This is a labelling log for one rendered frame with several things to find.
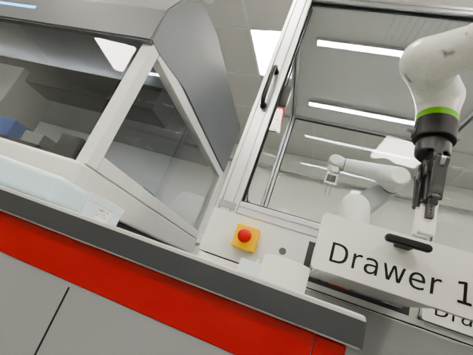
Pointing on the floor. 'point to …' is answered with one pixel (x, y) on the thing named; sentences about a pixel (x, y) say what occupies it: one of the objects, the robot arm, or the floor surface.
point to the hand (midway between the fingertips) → (424, 221)
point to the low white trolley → (143, 295)
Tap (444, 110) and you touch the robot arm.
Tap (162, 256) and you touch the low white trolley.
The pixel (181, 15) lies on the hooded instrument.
